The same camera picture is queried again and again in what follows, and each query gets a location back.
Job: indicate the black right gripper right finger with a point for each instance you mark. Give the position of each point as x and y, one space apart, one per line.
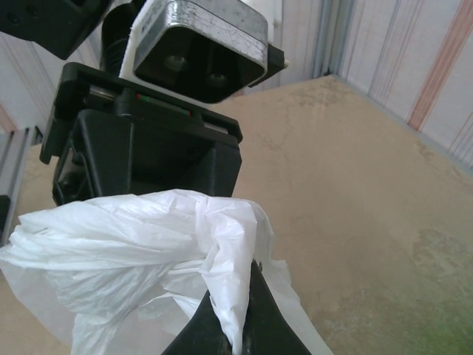
266 325

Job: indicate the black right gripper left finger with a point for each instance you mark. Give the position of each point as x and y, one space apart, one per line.
199 333

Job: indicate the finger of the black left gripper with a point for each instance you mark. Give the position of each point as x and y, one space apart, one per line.
218 166
103 148

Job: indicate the white plastic bag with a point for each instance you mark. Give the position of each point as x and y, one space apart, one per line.
111 236

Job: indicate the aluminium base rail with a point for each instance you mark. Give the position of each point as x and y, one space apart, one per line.
15 162

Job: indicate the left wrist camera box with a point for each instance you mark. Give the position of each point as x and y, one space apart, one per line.
207 22

